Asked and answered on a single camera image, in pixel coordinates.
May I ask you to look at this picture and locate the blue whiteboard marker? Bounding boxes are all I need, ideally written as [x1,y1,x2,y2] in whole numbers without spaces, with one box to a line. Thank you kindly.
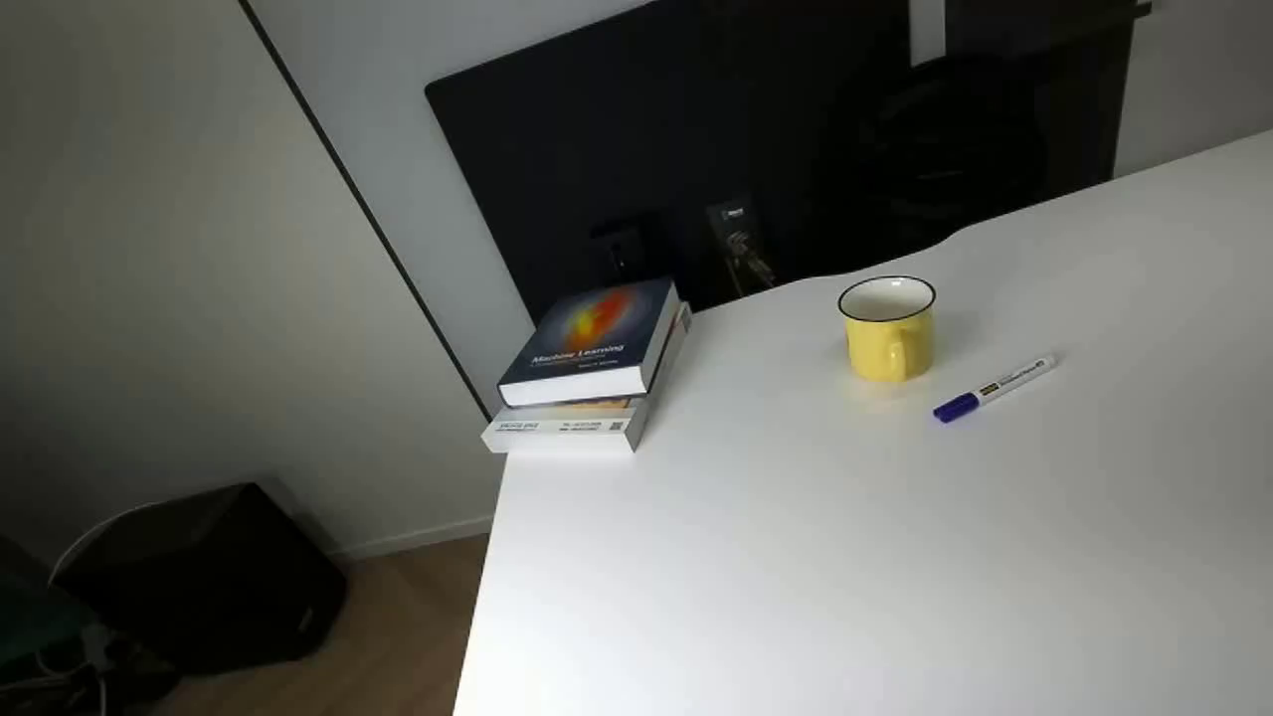
[930,355,1064,426]

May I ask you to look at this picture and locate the yellow enamel mug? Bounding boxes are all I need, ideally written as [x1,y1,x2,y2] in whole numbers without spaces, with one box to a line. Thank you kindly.
[841,274,941,383]

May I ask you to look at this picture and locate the dark blue top book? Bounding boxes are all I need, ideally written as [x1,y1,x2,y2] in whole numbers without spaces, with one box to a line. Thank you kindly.
[498,279,682,405]

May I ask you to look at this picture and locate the white bottom book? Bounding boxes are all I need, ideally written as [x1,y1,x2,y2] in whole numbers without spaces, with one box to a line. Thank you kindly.
[482,306,691,458]

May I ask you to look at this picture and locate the black box on floor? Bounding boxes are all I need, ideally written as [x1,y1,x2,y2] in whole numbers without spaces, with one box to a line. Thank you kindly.
[55,482,347,674]

